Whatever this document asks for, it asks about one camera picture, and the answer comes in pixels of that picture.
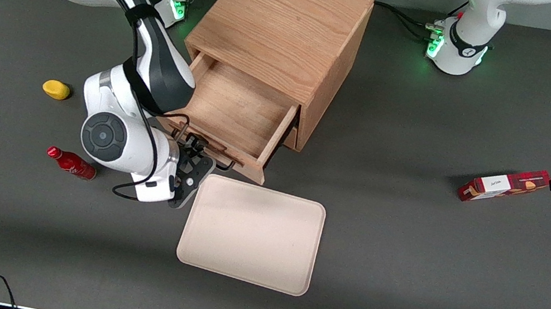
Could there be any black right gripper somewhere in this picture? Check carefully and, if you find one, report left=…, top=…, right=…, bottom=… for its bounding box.
left=165, top=129, right=240, bottom=219

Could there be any wooden drawer with long handle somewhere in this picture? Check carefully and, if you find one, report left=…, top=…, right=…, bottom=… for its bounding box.
left=152, top=47, right=306, bottom=190

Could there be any wooden drawer cabinet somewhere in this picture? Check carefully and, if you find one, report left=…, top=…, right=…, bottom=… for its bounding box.
left=169, top=0, right=375, bottom=161

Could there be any red snack box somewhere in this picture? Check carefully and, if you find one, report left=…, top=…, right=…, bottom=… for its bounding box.
left=456, top=156, right=551, bottom=217

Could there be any cream rectangular tray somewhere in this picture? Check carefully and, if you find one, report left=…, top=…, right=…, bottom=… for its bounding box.
left=172, top=170, right=330, bottom=300

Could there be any small red bottle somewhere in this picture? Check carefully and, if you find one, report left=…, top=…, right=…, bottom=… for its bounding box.
left=43, top=144, right=100, bottom=183

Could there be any yellow lemon toy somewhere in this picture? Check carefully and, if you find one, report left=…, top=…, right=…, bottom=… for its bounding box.
left=40, top=78, right=72, bottom=102

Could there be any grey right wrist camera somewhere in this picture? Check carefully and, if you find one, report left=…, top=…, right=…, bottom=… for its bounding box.
left=128, top=168, right=177, bottom=209

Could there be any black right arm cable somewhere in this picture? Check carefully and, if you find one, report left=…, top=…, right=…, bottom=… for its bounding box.
left=0, top=0, right=190, bottom=204

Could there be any thick black cable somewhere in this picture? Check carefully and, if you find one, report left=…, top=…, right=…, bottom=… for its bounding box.
left=369, top=0, right=440, bottom=42

